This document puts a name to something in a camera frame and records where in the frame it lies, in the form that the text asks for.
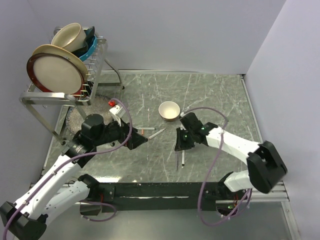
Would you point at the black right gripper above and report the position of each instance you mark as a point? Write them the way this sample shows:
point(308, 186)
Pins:
point(180, 144)

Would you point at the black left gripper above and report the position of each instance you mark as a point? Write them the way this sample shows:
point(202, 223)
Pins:
point(136, 139)

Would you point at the white pen pink end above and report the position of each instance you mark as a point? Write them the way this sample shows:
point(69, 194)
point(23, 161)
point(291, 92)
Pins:
point(156, 134)

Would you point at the white pen purple tip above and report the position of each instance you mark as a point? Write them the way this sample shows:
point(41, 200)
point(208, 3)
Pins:
point(177, 156)

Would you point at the white pen black tip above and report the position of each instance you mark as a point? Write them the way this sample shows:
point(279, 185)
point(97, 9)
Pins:
point(183, 159)

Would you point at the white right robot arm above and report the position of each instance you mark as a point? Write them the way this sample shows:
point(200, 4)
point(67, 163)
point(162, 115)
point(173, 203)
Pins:
point(265, 167)

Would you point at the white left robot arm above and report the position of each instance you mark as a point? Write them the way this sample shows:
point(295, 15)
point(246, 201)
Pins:
point(28, 217)

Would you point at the white pen green end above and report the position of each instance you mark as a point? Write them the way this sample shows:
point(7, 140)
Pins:
point(146, 128)

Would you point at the small cream bowl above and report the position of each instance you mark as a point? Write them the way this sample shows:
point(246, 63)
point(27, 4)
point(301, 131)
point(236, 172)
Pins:
point(169, 111)

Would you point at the speckled grey plate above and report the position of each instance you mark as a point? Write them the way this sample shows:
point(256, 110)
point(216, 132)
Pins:
point(100, 106)

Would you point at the black base bar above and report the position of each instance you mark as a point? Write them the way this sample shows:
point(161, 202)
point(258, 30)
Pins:
point(136, 196)

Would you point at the metal dish rack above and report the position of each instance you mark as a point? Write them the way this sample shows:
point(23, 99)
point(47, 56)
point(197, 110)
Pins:
point(94, 64)

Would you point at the blue dish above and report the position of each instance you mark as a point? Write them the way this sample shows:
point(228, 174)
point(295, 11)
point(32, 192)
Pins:
point(84, 55)

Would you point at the red rimmed white plate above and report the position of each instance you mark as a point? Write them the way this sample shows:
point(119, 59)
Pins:
point(52, 73)

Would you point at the black dish in rack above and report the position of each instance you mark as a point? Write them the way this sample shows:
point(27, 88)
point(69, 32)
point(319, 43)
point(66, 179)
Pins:
point(90, 33)

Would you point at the large beige bowl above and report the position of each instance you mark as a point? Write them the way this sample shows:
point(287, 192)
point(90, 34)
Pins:
point(71, 37)

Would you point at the beige plate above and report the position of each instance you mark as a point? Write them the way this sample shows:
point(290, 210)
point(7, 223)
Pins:
point(52, 49)

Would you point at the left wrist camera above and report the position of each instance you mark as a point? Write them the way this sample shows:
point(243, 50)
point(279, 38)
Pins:
point(117, 111)

